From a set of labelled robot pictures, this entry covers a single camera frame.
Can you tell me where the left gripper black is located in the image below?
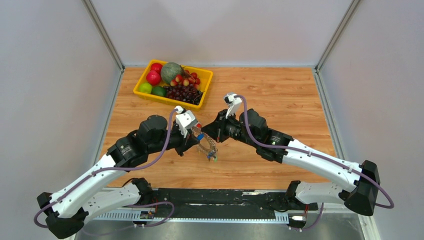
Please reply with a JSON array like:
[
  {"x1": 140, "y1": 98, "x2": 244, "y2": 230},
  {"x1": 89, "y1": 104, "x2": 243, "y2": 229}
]
[{"x1": 147, "y1": 123, "x2": 201, "y2": 157}]

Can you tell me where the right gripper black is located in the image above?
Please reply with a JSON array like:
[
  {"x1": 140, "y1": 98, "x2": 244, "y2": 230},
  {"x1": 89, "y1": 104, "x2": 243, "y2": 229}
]
[{"x1": 201, "y1": 109, "x2": 258, "y2": 148}]

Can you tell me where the blue key tag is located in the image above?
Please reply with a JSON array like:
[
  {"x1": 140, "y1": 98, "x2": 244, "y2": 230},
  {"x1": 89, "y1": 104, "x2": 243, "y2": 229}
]
[{"x1": 196, "y1": 133, "x2": 205, "y2": 141}]

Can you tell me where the grey disc keyring with rings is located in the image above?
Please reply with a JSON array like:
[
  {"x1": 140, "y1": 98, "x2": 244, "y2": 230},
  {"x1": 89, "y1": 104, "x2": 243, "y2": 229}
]
[{"x1": 192, "y1": 126, "x2": 218, "y2": 161}]

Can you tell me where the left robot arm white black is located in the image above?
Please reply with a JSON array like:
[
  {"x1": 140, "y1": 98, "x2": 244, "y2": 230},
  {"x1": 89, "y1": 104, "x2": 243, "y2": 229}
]
[{"x1": 37, "y1": 110, "x2": 199, "y2": 239}]

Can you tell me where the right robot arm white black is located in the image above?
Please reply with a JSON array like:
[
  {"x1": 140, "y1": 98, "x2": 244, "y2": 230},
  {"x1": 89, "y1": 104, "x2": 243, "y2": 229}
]
[{"x1": 201, "y1": 108, "x2": 381, "y2": 216}]

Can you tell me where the dark purple grape bunch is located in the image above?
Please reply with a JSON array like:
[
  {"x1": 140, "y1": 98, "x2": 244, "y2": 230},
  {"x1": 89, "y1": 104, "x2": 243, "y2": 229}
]
[{"x1": 163, "y1": 85, "x2": 203, "y2": 105}]

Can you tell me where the dark green lime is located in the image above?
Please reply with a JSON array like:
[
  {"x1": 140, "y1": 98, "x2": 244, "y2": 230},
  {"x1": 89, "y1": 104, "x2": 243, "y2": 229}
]
[{"x1": 151, "y1": 85, "x2": 167, "y2": 97}]

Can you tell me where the yellow plastic tray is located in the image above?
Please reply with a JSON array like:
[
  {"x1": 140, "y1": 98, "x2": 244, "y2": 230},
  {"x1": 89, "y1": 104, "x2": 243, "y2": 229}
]
[{"x1": 133, "y1": 59, "x2": 213, "y2": 111}]

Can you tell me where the red cherry bunch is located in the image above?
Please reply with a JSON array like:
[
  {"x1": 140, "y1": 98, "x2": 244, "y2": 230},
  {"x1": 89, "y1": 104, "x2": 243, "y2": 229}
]
[{"x1": 170, "y1": 70, "x2": 201, "y2": 90}]

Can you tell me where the light green lime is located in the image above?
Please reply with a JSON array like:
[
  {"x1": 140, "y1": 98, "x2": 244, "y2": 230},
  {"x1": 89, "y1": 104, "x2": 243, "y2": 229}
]
[{"x1": 138, "y1": 82, "x2": 153, "y2": 94}]

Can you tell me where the red apple lower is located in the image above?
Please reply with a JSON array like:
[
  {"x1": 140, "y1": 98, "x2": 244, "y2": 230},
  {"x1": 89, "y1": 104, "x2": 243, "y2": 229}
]
[{"x1": 146, "y1": 70, "x2": 162, "y2": 86}]

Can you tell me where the red apple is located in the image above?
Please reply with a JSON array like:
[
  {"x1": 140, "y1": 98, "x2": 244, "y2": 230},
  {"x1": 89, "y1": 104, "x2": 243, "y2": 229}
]
[
  {"x1": 150, "y1": 62, "x2": 163, "y2": 75},
  {"x1": 146, "y1": 70, "x2": 162, "y2": 86}
]

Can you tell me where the green melon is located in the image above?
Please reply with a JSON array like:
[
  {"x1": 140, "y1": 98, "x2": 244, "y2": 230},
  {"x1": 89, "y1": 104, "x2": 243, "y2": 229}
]
[{"x1": 160, "y1": 62, "x2": 184, "y2": 85}]

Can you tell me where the red apple upper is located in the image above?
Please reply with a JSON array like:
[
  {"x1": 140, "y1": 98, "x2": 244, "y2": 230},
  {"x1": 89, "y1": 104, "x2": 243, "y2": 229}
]
[{"x1": 150, "y1": 62, "x2": 163, "y2": 75}]

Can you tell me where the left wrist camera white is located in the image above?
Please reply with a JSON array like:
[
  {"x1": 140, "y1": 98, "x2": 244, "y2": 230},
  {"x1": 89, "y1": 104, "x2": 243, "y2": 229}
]
[{"x1": 174, "y1": 105, "x2": 198, "y2": 138}]

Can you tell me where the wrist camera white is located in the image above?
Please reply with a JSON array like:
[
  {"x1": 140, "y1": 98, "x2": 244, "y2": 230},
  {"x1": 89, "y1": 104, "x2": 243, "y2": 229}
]
[
  {"x1": 223, "y1": 92, "x2": 243, "y2": 119},
  {"x1": 174, "y1": 105, "x2": 198, "y2": 138}
]

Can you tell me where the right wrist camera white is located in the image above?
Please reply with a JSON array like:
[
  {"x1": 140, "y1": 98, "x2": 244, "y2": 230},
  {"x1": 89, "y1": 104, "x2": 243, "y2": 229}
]
[{"x1": 223, "y1": 92, "x2": 243, "y2": 119}]

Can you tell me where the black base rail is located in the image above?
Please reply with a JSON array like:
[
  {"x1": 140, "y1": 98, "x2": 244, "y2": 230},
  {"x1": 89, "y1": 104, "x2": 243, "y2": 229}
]
[{"x1": 115, "y1": 188, "x2": 319, "y2": 224}]

